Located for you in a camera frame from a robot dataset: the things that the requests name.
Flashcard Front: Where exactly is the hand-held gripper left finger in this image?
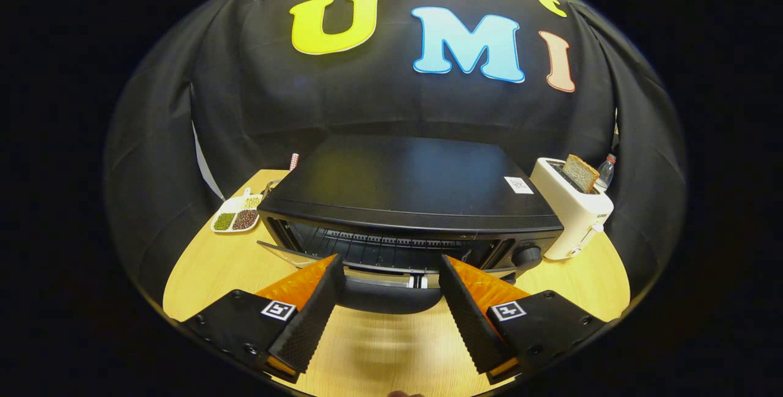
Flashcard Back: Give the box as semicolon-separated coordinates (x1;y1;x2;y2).
184;254;345;384

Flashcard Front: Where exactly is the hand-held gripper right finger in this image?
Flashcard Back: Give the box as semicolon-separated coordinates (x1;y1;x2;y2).
438;254;606;385

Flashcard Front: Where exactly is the black toaster oven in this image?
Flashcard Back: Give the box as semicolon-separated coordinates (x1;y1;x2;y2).
256;135;565;316

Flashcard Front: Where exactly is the white pop-up toaster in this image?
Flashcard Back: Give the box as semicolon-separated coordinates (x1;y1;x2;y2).
530;157;614;261

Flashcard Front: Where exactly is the white divided dish of beans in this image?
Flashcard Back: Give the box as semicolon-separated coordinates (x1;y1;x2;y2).
210;188;265;234

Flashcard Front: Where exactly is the brown bread slice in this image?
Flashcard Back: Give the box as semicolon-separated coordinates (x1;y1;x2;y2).
562;154;600;194

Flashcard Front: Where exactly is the clear red label water bottle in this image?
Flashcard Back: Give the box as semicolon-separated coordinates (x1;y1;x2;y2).
596;154;617;193

